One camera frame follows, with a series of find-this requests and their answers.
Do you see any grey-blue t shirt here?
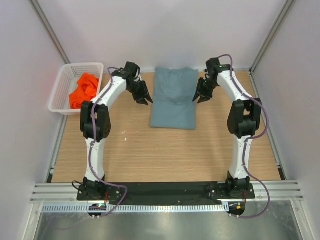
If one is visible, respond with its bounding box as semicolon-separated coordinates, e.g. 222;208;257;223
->
150;67;199;130

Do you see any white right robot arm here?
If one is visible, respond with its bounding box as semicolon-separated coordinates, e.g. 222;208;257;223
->
193;57;262;199

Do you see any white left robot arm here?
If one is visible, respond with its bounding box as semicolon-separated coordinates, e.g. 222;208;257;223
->
77;61;153;201

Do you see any orange t shirt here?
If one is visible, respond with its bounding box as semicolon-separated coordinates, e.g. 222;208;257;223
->
69;72;99;109

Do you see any white plastic basket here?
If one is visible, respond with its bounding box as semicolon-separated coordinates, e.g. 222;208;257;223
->
48;62;104;116

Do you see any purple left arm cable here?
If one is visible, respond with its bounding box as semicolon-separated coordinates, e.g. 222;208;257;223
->
88;66;128;218

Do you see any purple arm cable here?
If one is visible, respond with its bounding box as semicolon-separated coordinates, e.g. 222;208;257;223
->
218;53;271;220
88;66;128;218

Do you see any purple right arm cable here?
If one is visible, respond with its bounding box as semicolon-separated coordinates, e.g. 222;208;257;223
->
218;53;271;220

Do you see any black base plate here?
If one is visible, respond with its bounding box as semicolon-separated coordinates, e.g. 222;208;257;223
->
76;181;256;206

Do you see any aluminium frame rail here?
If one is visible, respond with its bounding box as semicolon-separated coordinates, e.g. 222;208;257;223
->
30;183;78;204

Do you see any slotted grey cable duct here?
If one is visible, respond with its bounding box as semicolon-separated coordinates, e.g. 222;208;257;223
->
42;202;229;214

